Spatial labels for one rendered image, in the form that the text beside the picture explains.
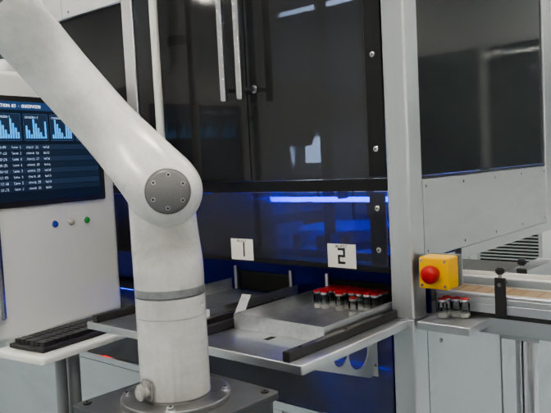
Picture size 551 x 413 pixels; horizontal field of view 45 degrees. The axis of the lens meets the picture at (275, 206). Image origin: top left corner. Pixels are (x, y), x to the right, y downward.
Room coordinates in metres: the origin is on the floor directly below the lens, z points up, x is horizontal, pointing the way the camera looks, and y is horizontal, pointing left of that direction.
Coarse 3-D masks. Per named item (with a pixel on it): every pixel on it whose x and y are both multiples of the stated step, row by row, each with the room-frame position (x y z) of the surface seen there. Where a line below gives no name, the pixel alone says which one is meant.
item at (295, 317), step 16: (272, 304) 1.62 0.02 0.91; (288, 304) 1.66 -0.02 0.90; (304, 304) 1.71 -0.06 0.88; (384, 304) 1.53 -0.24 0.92; (240, 320) 1.50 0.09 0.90; (256, 320) 1.47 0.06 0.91; (272, 320) 1.44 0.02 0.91; (288, 320) 1.55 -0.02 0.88; (304, 320) 1.55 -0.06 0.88; (320, 320) 1.54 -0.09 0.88; (336, 320) 1.53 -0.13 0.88; (352, 320) 1.43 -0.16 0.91; (288, 336) 1.41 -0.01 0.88; (304, 336) 1.38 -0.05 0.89; (320, 336) 1.35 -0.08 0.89
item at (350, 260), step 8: (328, 248) 1.65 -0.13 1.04; (336, 248) 1.64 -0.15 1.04; (352, 248) 1.61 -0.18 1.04; (328, 256) 1.66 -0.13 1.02; (336, 256) 1.64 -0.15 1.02; (352, 256) 1.61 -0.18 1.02; (328, 264) 1.66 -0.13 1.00; (336, 264) 1.64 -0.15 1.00; (344, 264) 1.62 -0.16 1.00; (352, 264) 1.61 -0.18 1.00
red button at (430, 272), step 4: (424, 268) 1.45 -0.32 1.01; (428, 268) 1.44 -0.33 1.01; (432, 268) 1.44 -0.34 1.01; (436, 268) 1.45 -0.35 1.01; (424, 272) 1.44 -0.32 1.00; (428, 272) 1.44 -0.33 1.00; (432, 272) 1.43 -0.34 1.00; (436, 272) 1.44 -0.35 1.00; (424, 276) 1.44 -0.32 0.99; (428, 276) 1.44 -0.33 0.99; (432, 276) 1.43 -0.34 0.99; (436, 276) 1.43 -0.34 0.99; (424, 280) 1.45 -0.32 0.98; (428, 280) 1.44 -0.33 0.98; (432, 280) 1.43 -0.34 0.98; (436, 280) 1.44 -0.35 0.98
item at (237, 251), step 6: (234, 240) 1.87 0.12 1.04; (240, 240) 1.85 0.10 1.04; (246, 240) 1.84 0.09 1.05; (252, 240) 1.82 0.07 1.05; (234, 246) 1.87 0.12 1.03; (240, 246) 1.85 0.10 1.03; (246, 246) 1.84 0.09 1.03; (252, 246) 1.82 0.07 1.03; (234, 252) 1.87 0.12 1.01; (240, 252) 1.85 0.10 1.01; (246, 252) 1.84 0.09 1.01; (252, 252) 1.83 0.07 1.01; (234, 258) 1.87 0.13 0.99; (240, 258) 1.86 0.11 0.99; (246, 258) 1.84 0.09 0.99; (252, 258) 1.83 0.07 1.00
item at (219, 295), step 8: (224, 280) 1.97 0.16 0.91; (208, 288) 1.92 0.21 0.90; (216, 288) 1.94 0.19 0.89; (224, 288) 1.97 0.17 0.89; (232, 288) 1.99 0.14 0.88; (288, 288) 1.80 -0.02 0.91; (296, 288) 1.82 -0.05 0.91; (208, 296) 1.90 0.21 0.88; (216, 296) 1.89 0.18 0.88; (224, 296) 1.88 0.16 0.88; (232, 296) 1.88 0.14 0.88; (240, 296) 1.87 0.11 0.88; (256, 296) 1.70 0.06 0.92; (264, 296) 1.72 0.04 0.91; (272, 296) 1.75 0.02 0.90; (288, 296) 1.79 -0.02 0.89; (208, 304) 1.78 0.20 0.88; (216, 304) 1.78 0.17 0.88; (224, 304) 1.77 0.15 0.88; (232, 304) 1.63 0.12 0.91; (248, 304) 1.67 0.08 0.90; (208, 312) 1.57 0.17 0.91; (216, 312) 1.59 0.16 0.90
